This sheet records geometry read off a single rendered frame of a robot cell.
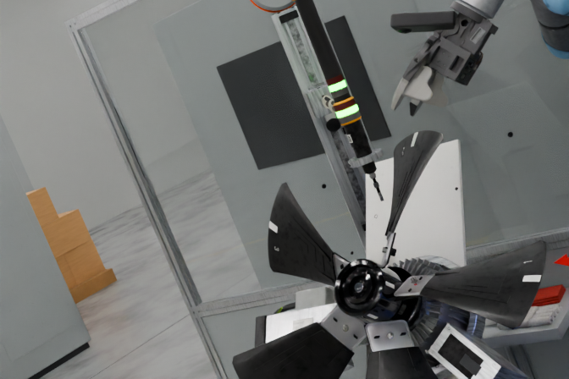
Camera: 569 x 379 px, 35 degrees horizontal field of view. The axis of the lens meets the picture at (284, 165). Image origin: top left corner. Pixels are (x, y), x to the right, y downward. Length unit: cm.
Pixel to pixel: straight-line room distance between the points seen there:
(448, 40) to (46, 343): 623
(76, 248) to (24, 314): 262
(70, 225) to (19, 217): 251
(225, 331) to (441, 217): 123
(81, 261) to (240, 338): 694
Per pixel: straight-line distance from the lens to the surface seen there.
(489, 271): 178
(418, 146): 191
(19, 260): 746
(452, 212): 211
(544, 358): 267
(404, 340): 185
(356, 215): 250
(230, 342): 316
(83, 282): 995
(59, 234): 986
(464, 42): 157
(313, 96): 234
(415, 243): 214
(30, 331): 747
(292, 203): 202
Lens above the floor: 174
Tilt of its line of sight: 7 degrees down
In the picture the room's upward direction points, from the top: 22 degrees counter-clockwise
